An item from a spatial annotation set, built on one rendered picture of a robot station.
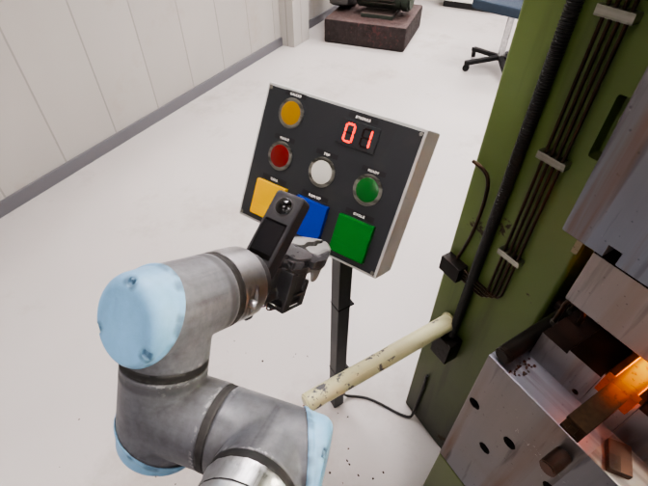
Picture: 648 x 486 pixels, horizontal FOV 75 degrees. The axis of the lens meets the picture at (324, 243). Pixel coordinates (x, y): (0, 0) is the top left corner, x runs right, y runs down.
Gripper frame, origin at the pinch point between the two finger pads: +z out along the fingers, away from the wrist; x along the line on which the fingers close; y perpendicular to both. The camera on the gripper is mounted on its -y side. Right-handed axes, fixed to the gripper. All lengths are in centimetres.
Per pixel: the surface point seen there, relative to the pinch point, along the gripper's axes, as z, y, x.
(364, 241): 10.3, 0.0, 3.0
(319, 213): 10.3, -1.4, -7.5
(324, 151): 11.1, -12.6, -10.6
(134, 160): 128, 50, -208
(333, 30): 339, -87, -216
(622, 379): 8.0, 2.3, 46.2
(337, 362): 54, 54, -8
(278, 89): 11.1, -20.8, -24.2
